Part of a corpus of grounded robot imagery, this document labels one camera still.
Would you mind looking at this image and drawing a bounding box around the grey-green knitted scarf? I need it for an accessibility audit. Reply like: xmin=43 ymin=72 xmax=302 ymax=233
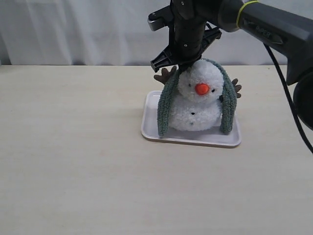
xmin=156 ymin=58 xmax=237 ymax=139

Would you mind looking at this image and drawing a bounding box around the white background curtain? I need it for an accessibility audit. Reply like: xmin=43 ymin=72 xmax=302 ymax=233
xmin=0 ymin=0 xmax=313 ymax=66

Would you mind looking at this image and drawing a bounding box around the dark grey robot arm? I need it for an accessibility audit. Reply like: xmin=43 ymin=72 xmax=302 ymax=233
xmin=148 ymin=0 xmax=313 ymax=127

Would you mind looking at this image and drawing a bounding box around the white rectangular tray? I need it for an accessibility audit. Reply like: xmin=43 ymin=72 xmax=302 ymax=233
xmin=141 ymin=91 xmax=242 ymax=148

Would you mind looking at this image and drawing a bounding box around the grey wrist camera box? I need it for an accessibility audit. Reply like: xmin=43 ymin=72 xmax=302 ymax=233
xmin=148 ymin=5 xmax=174 ymax=31

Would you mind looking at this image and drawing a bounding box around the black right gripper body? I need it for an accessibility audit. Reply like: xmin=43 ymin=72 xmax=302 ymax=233
xmin=169 ymin=0 xmax=206 ymax=64

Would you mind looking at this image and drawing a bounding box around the white plush snowman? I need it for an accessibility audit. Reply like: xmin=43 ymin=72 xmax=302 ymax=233
xmin=154 ymin=60 xmax=242 ymax=133

